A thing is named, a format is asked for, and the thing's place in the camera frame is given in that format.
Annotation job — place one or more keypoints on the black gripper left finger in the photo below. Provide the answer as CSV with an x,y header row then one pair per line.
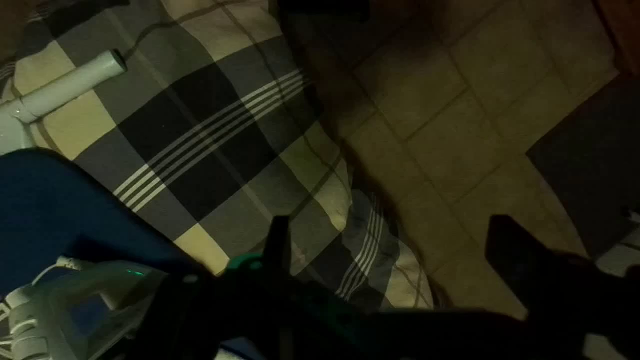
x,y
278,243

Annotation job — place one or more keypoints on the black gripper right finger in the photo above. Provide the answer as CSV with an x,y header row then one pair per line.
x,y
517,256

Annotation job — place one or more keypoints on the white steam iron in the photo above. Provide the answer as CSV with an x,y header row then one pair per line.
x,y
61,310

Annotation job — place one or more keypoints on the dark floor rug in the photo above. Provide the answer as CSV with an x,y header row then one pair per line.
x,y
591,160

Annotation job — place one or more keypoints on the plaid covered bed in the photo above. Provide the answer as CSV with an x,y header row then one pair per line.
x,y
213,132

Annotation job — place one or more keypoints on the blue ironing mat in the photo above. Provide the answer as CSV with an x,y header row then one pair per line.
x,y
61,206

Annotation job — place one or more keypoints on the white metal tube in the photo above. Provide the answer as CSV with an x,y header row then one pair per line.
x,y
63,87

